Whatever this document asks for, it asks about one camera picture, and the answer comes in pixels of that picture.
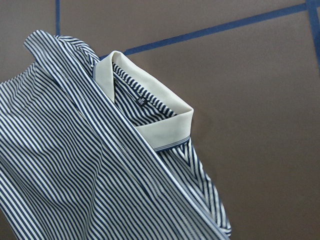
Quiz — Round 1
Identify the navy white striped polo shirt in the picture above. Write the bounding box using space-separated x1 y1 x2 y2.
0 30 232 240

